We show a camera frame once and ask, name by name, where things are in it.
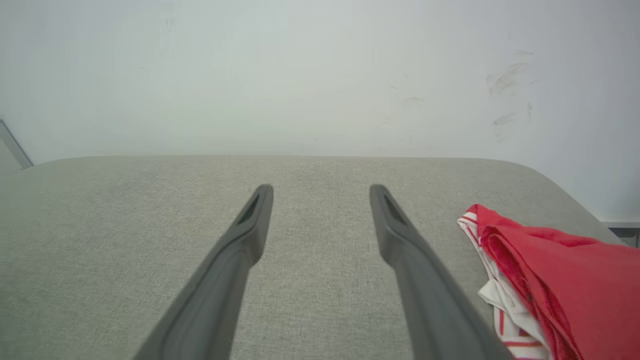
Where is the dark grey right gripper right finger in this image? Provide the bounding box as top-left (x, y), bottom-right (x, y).
top-left (369, 183), bottom-right (514, 360)

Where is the red shirt with white trim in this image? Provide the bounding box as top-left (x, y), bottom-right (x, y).
top-left (457, 203), bottom-right (640, 360)

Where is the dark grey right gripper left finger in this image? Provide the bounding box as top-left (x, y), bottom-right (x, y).
top-left (132, 184), bottom-right (275, 360)

